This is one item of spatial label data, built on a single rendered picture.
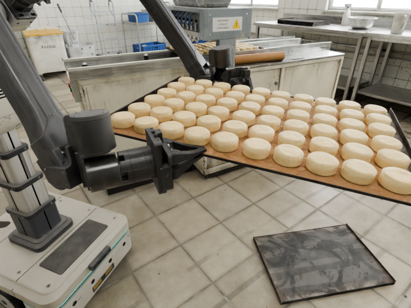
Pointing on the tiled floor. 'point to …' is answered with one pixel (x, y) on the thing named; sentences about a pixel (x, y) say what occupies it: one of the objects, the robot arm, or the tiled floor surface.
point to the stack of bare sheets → (319, 263)
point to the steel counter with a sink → (385, 90)
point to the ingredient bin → (46, 49)
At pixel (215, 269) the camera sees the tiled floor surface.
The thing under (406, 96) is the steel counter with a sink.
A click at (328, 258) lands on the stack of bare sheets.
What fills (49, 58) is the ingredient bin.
